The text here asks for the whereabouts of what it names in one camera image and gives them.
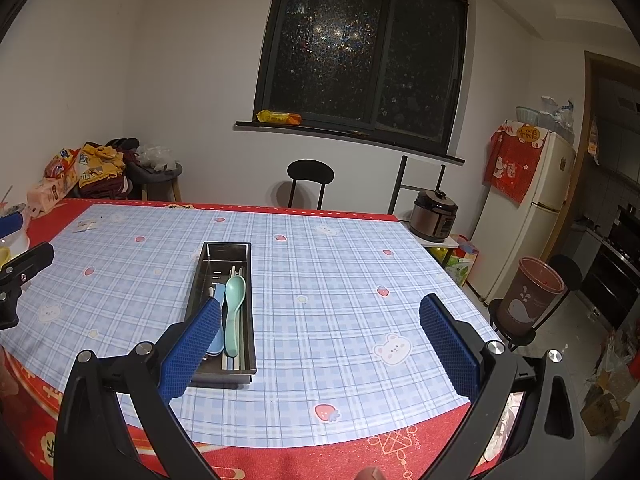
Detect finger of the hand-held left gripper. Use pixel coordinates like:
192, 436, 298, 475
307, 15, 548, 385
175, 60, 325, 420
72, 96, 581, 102
0, 241, 56, 291
0, 213, 25, 238

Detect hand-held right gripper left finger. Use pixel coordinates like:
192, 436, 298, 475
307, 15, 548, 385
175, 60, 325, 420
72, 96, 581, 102
52, 297, 224, 480

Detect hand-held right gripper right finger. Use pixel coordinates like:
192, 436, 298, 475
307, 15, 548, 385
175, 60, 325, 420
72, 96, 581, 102
418, 293, 589, 480

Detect blue spoon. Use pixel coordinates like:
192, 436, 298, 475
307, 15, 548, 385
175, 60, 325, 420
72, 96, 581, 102
202, 285, 227, 357

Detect green spoon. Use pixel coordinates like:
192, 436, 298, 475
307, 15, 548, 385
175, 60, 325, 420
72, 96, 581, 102
222, 275, 247, 357

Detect perforated metal utensil tray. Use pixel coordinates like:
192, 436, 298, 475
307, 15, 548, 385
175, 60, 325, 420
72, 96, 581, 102
184, 241, 259, 387

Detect cup with straw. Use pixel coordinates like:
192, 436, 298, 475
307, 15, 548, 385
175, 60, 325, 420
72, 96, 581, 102
0, 184, 29, 217

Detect white bowl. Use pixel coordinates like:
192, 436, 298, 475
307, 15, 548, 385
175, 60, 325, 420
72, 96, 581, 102
0, 232, 29, 257

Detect orange snack bag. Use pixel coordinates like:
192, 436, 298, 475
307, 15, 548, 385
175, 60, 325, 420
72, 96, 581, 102
44, 146, 84, 179

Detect colourful shopping bag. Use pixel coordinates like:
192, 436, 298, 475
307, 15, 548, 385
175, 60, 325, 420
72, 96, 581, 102
440, 234, 481, 289

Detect brown trash bin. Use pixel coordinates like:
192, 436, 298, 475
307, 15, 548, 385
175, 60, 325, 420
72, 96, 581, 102
500, 256, 567, 336

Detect cream refrigerator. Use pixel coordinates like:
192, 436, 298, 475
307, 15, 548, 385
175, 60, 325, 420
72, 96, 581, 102
465, 122, 579, 304

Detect dark rice cooker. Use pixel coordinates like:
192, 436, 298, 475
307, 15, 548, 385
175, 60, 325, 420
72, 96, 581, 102
410, 189, 460, 244

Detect blue plaid red-bordered tablecloth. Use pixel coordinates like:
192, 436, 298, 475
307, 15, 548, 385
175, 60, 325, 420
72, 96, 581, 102
0, 197, 526, 480

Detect grey stool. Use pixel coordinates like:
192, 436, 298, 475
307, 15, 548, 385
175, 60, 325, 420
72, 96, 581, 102
125, 160, 184, 204

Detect crumpled clear plastic bag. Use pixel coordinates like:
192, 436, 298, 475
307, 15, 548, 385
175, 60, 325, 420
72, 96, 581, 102
136, 143, 177, 169

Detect black metal rack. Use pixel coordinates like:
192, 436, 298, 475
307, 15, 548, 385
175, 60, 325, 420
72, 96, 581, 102
387, 155, 447, 217

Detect cardboard boxes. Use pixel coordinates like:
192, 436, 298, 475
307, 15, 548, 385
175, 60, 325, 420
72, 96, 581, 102
580, 369, 634, 439

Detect black kitchen oven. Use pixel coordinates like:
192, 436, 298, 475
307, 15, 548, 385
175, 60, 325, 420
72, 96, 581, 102
577, 204, 640, 332

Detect red printed cloth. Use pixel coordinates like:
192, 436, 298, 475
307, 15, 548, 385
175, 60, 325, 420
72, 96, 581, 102
482, 120, 552, 206

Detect yellow snack packet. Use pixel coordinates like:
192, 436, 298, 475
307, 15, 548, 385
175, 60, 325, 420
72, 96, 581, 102
256, 109, 304, 126

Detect clear plastic bags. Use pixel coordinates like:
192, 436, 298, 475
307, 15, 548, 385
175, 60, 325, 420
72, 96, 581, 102
537, 96, 577, 144

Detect dark window with sill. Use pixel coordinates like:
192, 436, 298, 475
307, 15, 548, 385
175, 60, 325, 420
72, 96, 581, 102
233, 0, 472, 167

